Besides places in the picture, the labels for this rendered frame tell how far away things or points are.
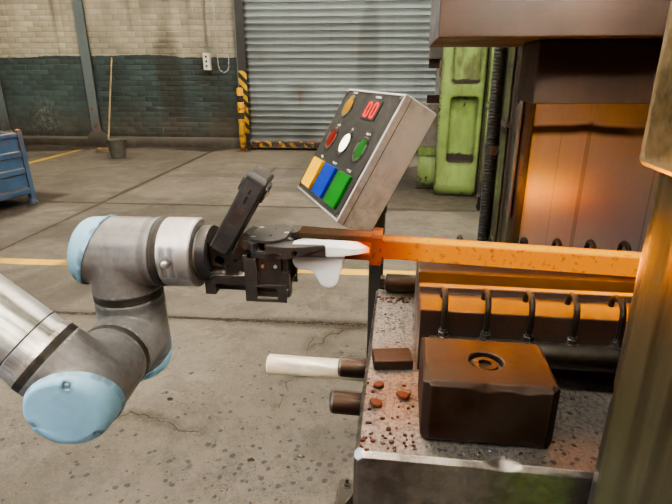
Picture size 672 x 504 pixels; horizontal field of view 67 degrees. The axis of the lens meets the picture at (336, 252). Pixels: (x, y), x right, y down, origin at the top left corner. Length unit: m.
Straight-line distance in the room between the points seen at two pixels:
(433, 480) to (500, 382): 0.11
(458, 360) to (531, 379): 0.07
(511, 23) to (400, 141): 0.53
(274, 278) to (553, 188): 0.44
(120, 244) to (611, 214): 0.69
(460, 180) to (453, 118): 0.64
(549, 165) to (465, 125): 4.67
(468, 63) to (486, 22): 4.93
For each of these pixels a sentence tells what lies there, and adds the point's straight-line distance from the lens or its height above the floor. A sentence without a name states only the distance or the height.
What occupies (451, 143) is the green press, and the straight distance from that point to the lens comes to 5.49.
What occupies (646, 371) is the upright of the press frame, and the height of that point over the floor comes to 1.05.
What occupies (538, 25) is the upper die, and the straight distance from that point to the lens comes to 0.53.
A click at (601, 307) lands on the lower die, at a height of 0.99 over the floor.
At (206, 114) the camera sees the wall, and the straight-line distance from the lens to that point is 9.04.
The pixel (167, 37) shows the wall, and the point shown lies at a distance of 9.22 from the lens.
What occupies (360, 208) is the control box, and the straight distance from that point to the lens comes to 1.01.
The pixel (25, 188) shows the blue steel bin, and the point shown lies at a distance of 5.83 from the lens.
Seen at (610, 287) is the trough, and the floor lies 0.99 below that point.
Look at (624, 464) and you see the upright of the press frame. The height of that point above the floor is 0.98.
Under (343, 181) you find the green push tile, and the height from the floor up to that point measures 1.03.
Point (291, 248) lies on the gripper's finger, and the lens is 0.59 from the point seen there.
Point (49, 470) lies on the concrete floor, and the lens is 2.05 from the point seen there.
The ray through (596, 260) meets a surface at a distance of 0.65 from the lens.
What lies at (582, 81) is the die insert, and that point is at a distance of 0.58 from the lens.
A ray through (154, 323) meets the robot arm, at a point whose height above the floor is 0.92.
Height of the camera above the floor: 1.24
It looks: 20 degrees down
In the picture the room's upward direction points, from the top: straight up
